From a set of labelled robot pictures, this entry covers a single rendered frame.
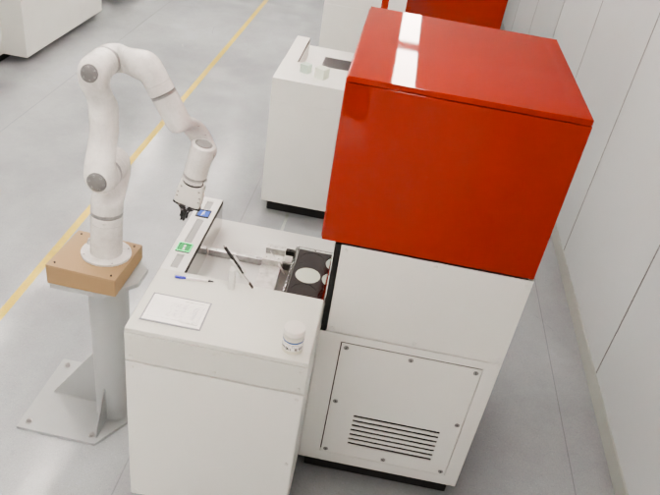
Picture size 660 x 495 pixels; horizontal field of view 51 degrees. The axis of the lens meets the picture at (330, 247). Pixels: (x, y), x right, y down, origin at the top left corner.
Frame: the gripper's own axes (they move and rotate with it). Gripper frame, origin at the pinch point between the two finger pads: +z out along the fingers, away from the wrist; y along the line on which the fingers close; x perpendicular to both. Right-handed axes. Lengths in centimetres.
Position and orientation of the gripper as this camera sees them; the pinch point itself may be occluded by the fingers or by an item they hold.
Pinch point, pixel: (184, 214)
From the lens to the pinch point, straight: 263.8
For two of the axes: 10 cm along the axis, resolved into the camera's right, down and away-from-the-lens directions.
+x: -1.3, 5.5, -8.3
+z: -3.4, 7.6, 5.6
